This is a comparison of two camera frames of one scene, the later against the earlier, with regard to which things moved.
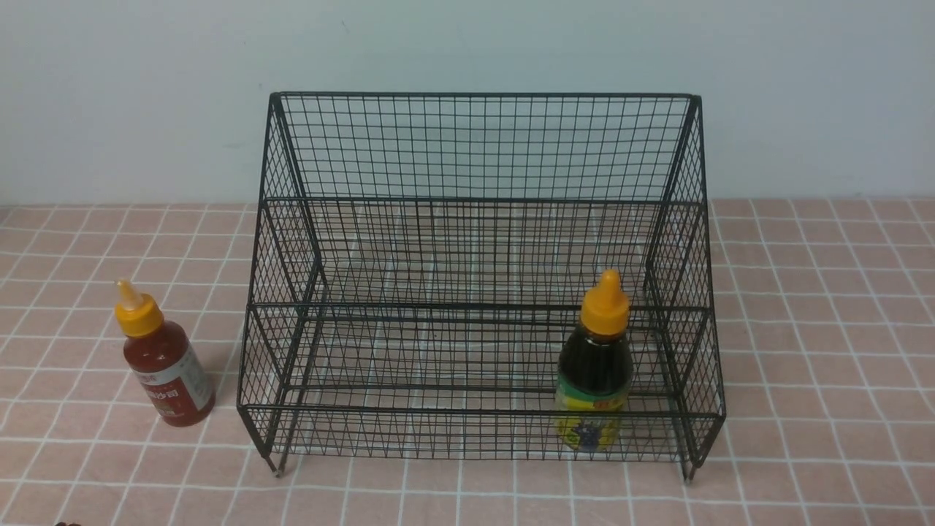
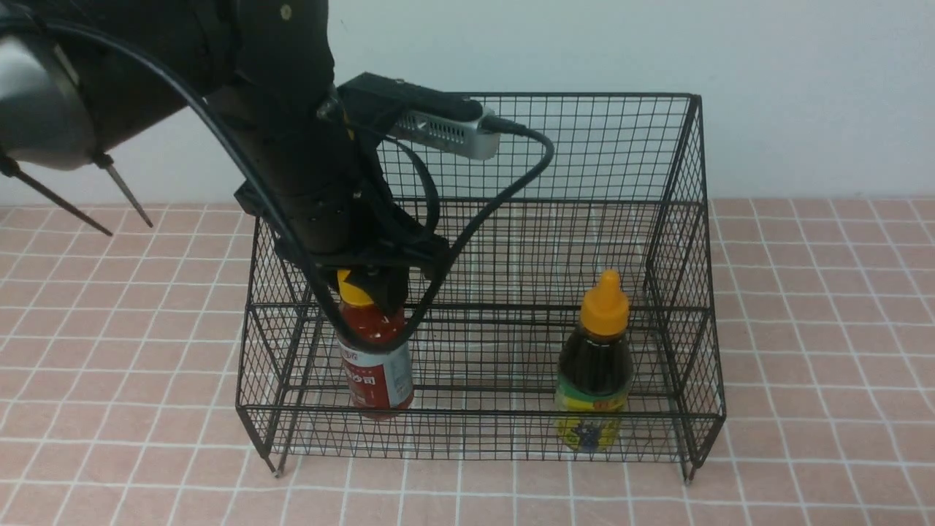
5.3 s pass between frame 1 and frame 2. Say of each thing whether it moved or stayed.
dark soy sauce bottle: stayed
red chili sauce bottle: moved
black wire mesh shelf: stayed
